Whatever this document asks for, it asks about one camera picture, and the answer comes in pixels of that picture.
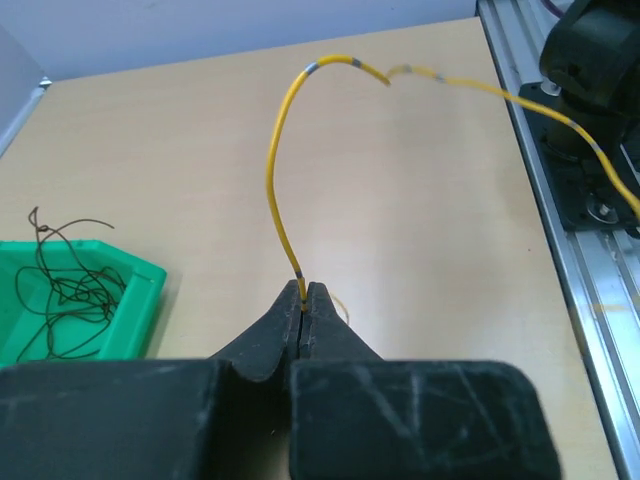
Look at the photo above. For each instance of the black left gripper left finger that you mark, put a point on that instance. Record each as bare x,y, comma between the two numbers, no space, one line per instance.
207,418

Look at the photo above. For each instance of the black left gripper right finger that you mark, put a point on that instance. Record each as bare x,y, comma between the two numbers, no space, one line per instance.
355,415

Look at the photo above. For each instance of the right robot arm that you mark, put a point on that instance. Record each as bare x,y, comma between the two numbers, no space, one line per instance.
592,55

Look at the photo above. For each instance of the green bin near cables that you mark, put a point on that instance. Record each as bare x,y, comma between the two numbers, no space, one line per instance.
77,300

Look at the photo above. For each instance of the aluminium front rail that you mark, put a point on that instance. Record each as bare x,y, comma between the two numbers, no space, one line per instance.
599,270

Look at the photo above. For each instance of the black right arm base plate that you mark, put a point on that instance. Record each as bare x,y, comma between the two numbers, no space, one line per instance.
584,196

